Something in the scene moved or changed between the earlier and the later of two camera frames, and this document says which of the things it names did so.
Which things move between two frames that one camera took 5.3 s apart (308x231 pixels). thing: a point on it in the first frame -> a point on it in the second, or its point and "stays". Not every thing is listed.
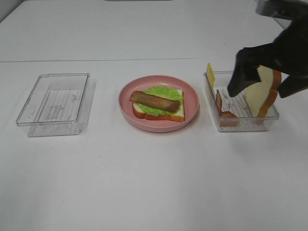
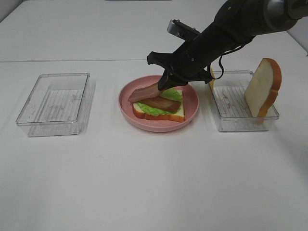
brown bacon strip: (145, 98) stays
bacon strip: (226, 119) -> (138, 89)
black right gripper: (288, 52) -> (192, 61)
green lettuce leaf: (162, 92) stays
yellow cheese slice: (211, 75) stays
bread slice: (178, 116) stays
